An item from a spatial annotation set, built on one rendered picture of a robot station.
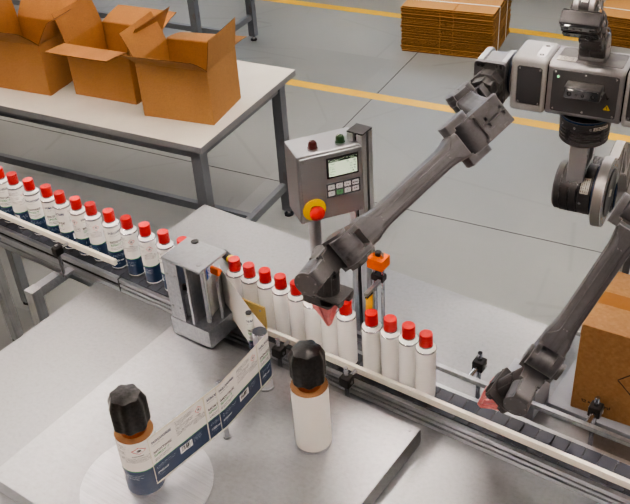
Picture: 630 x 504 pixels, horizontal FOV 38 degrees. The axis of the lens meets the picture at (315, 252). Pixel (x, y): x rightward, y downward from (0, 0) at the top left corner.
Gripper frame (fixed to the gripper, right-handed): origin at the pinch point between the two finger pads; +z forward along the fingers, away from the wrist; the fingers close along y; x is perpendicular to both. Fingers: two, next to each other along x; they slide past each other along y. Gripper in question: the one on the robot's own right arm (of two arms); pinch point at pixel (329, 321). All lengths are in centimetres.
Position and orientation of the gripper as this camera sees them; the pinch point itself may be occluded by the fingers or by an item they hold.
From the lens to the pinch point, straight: 208.3
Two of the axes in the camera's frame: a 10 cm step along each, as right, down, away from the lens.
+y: 8.4, 2.7, -4.8
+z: 0.5, 8.3, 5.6
